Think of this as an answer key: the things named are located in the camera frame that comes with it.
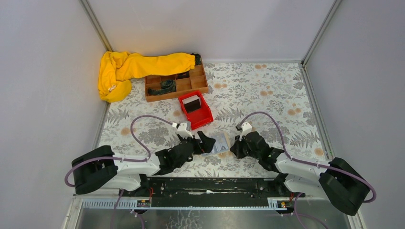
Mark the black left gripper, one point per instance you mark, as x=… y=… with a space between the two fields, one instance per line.
x=195 y=144

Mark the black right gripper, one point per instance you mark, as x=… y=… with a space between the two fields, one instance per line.
x=239 y=145

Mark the beige card holder wallet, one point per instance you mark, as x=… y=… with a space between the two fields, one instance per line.
x=221 y=145

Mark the red plastic bin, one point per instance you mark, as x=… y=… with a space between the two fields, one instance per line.
x=200 y=117

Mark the black card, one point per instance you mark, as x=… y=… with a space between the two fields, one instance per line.
x=192 y=104

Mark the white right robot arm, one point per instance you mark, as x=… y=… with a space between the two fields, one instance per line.
x=335 y=181

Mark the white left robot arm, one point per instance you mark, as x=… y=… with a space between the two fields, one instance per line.
x=102 y=168

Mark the wooden compartment tray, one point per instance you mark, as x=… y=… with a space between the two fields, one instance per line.
x=195 y=79

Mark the yellow cloth garment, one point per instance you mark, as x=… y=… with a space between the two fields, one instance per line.
x=118 y=68

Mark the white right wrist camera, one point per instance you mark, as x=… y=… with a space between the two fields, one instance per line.
x=244 y=128

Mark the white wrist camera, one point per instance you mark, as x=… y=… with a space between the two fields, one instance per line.
x=244 y=128
x=183 y=130

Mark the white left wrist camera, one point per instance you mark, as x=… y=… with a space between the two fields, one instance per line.
x=183 y=130

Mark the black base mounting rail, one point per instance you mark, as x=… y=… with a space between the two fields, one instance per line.
x=184 y=192

